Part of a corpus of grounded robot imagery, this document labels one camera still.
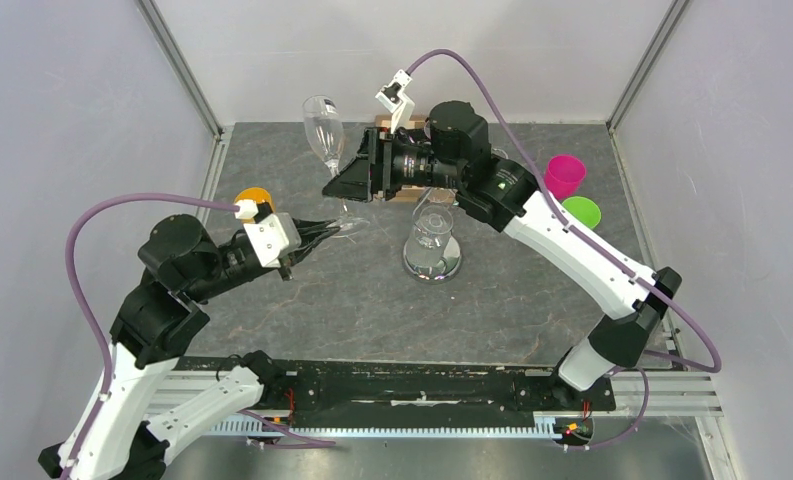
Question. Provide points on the chrome wine glass rack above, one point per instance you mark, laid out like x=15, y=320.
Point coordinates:
x=453, y=259

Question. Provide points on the pink plastic wine glass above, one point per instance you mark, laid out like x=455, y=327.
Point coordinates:
x=564, y=175

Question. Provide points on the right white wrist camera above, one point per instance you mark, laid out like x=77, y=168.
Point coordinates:
x=395, y=100

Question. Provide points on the orange plastic wine glass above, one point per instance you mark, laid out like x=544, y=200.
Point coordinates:
x=257, y=195

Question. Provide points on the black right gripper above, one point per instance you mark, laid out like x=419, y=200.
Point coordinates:
x=373, y=167

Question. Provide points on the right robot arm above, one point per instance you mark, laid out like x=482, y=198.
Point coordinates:
x=454, y=152

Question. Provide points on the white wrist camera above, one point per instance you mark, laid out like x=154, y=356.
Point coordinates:
x=269, y=233
x=395, y=100

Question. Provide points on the clear wine glass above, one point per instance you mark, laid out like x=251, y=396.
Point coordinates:
x=325, y=135

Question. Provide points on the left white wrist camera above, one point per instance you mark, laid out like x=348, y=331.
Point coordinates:
x=269, y=233

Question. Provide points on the green plastic wine glass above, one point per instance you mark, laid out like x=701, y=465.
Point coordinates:
x=584, y=210

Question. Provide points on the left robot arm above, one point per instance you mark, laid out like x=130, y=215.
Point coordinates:
x=154, y=327

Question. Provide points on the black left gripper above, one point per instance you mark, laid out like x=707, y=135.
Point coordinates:
x=311, y=232

